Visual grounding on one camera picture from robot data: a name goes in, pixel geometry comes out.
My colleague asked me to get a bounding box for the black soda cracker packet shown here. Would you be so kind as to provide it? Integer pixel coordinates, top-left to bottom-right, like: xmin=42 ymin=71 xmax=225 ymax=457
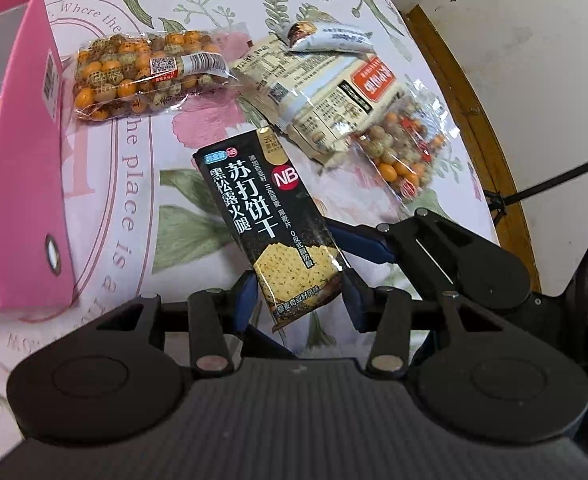
xmin=194 ymin=127 xmax=348 ymax=330

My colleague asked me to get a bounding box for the white snack bar top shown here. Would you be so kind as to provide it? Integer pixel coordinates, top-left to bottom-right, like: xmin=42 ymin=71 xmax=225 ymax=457
xmin=277 ymin=21 xmax=375 ymax=54

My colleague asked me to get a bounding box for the small coated peanut bag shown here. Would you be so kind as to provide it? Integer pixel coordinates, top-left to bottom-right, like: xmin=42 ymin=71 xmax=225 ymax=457
xmin=356 ymin=77 xmax=460 ymax=205

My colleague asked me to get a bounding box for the black cable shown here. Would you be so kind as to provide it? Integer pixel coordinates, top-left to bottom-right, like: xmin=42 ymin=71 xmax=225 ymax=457
xmin=482 ymin=148 xmax=588 ymax=226

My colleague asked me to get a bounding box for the large coated peanut bag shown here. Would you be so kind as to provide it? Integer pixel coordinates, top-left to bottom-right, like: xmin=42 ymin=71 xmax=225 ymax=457
xmin=72 ymin=29 xmax=248 ymax=122

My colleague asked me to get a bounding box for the pink storage box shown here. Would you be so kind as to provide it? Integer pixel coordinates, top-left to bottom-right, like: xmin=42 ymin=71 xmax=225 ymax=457
xmin=0 ymin=0 xmax=73 ymax=311

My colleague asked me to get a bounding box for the beige noodle packet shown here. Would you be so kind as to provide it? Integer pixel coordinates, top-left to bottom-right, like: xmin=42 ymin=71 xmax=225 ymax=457
xmin=231 ymin=35 xmax=405 ymax=168

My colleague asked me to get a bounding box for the floral bed sheet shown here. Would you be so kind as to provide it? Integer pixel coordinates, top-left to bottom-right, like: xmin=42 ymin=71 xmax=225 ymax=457
xmin=0 ymin=0 xmax=500 ymax=466

